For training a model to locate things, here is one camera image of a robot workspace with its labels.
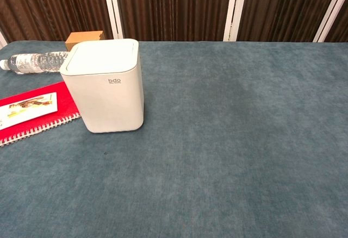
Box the red spiral-bound notebook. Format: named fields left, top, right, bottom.
left=0, top=81, right=82, bottom=147

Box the white plastic box lid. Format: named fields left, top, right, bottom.
left=66, top=39, right=138, bottom=72

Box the clear plastic water bottle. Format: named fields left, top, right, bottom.
left=0, top=50, right=70, bottom=74

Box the small brown cardboard box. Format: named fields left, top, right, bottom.
left=65, top=30, right=105, bottom=51

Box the blue-grey velvet tablecloth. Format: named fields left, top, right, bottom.
left=0, top=39, right=348, bottom=238

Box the white plastic trash bin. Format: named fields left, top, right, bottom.
left=59, top=39, right=145, bottom=134

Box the brown folding screen with white frames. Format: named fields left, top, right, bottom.
left=0, top=0, right=348, bottom=46

